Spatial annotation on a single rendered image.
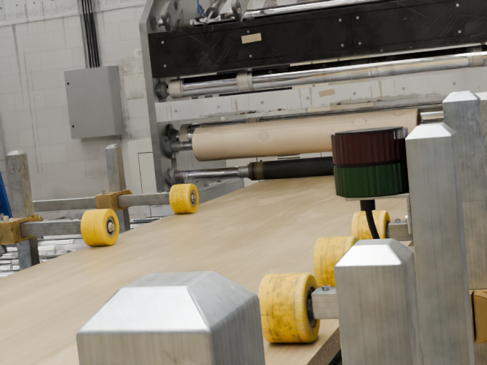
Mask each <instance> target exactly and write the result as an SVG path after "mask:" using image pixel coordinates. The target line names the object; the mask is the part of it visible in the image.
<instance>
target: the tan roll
mask: <svg viewBox="0 0 487 365"><path fill-rule="evenodd" d="M418 110H419V109H418V108H413V109H397V110H389V111H381V112H365V113H357V114H342V115H333V116H325V117H310V118H301V119H286V120H278V121H269V122H254V123H246V124H237V125H222V126H214V127H198V128H196V129H195V130H194V132H193V137H192V140H189V141H180V142H172V143H171V145H170V148H171V151H172V152H175V151H192V150H193V153H194V156H195V157H196V159H197V160H198V161H218V160H228V159H246V158H256V157H266V156H283V155H293V154H311V153H321V152H331V151H332V146H331V138H330V135H333V134H335V133H337V132H341V131H347V130H358V129H366V128H374V127H394V126H403V127H407V128H408V133H409V134H410V133H411V132H412V131H413V130H414V129H415V128H416V127H417V126H419V125H428V124H437V123H444V119H433V120H424V121H419V113H418V112H419V111H418Z"/></svg>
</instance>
